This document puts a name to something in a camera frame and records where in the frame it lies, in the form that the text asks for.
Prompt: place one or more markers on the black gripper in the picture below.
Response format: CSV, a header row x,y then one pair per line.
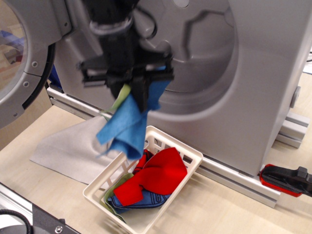
x,y
123,60

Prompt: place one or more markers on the blue felt jeans piece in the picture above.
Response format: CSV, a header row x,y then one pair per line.
x,y
150,200

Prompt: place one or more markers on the olive green felt cloth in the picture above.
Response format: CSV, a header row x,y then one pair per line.
x,y
108,197

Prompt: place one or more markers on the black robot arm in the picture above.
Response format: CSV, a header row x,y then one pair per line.
x,y
113,11

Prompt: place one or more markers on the red striped felt piece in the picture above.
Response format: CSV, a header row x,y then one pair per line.
x,y
147,155

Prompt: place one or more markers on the grey toy washing machine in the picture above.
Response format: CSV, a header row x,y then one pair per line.
x,y
237,65

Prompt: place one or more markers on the blue felt cloth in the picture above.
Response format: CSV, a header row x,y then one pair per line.
x,y
127,127

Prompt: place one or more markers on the red felt cloth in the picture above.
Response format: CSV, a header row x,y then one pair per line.
x,y
160,175

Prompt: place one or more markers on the grey round machine door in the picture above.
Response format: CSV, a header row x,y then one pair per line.
x,y
44,22

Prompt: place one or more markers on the grey felt cloth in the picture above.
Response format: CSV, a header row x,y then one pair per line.
x,y
75,151

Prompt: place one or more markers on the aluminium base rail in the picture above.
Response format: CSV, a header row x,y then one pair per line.
x,y
292,133

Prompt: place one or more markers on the red black clamp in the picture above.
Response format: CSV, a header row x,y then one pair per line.
x,y
292,182

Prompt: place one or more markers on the green felt sock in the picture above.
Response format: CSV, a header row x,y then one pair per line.
x,y
123,94

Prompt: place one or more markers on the aluminium frame with black bracket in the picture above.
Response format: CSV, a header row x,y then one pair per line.
x,y
20,216

